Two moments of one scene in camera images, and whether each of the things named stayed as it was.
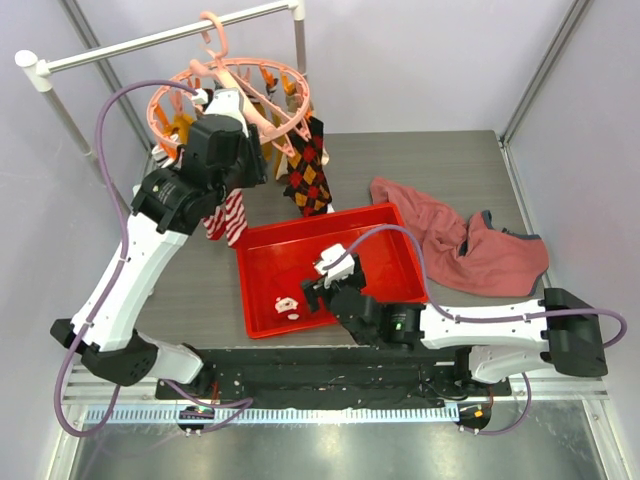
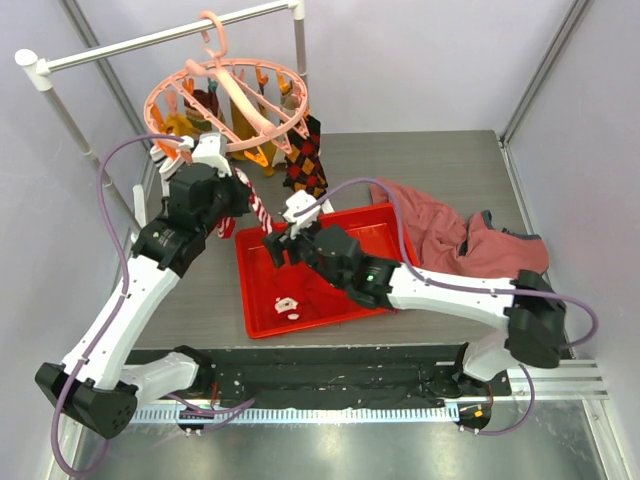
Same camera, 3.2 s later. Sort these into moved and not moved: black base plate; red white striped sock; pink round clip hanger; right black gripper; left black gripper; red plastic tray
Moved: right black gripper; red white striped sock; left black gripper
Not moved: black base plate; pink round clip hanger; red plastic tray
